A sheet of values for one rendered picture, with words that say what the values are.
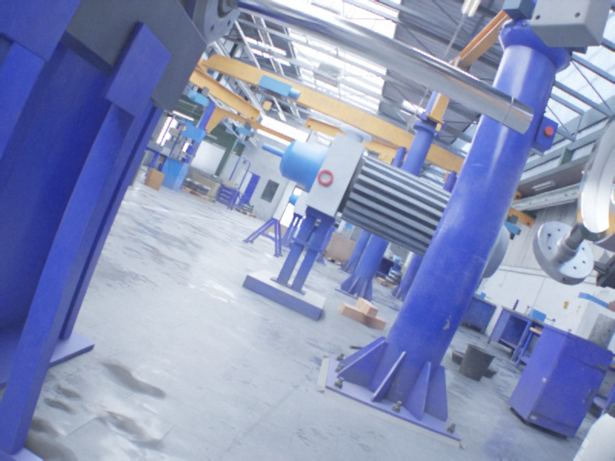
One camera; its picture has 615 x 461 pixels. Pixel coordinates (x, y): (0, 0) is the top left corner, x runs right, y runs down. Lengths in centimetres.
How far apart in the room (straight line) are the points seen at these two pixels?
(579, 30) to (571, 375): 375
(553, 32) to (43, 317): 83
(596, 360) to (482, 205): 190
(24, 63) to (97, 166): 30
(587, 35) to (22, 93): 91
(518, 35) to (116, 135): 249
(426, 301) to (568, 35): 230
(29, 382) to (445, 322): 214
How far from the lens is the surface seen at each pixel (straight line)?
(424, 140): 840
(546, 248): 152
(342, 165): 465
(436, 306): 271
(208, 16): 128
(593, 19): 51
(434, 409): 289
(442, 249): 274
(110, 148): 88
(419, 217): 464
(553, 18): 52
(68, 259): 90
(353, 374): 279
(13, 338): 160
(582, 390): 423
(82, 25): 63
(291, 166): 482
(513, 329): 1141
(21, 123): 106
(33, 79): 105
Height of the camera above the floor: 65
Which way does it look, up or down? level
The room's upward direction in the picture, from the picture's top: 25 degrees clockwise
